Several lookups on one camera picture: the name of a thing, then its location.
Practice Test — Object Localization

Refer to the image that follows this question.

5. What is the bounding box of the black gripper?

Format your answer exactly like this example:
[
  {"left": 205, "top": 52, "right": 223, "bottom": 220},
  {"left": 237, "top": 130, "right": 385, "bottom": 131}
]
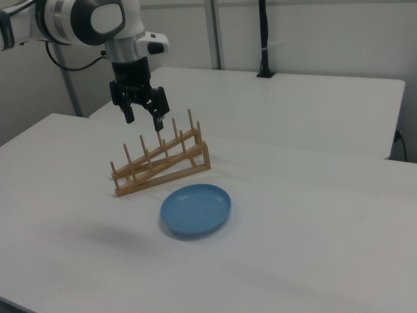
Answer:
[{"left": 108, "top": 57, "right": 171, "bottom": 132}]

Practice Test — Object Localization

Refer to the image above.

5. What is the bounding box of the blue plate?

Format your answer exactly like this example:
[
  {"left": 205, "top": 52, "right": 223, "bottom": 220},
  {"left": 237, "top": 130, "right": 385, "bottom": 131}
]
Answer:
[{"left": 159, "top": 183, "right": 233, "bottom": 241}]

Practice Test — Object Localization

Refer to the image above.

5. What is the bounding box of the wooden plate rack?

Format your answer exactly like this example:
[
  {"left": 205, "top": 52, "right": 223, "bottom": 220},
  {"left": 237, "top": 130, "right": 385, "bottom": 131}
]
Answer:
[{"left": 109, "top": 109, "right": 212, "bottom": 198}]

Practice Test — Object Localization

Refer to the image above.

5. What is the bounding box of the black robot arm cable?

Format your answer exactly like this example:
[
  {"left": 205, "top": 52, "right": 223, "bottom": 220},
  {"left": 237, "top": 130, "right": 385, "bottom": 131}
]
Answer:
[{"left": 45, "top": 42, "right": 110, "bottom": 71}]

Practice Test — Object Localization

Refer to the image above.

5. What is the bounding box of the aluminium frame post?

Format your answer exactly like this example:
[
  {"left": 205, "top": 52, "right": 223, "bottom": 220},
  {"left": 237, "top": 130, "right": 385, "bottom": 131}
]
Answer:
[{"left": 204, "top": 0, "right": 226, "bottom": 70}]

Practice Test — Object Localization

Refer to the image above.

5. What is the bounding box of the black camera stand with tape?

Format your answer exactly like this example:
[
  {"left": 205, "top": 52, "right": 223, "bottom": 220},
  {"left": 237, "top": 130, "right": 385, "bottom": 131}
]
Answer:
[{"left": 256, "top": 0, "right": 277, "bottom": 78}]

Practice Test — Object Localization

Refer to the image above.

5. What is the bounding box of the black power cable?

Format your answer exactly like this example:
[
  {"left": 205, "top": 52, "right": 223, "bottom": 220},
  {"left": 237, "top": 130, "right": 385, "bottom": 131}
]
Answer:
[{"left": 393, "top": 129, "right": 409, "bottom": 162}]

